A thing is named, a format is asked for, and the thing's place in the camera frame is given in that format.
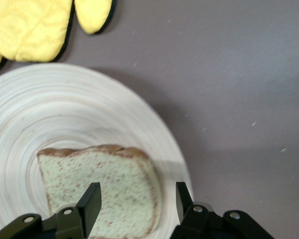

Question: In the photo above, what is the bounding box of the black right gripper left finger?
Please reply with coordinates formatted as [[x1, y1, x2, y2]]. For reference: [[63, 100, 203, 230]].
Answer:
[[0, 182, 102, 239]]

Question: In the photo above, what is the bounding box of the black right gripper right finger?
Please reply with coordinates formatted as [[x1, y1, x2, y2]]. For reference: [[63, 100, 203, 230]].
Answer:
[[173, 181, 275, 239]]

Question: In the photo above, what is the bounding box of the slice of brown bread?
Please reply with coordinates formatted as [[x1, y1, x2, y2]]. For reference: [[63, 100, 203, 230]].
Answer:
[[36, 143, 163, 237]]

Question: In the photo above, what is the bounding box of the white round plate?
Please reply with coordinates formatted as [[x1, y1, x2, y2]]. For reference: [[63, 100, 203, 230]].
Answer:
[[0, 63, 194, 239]]

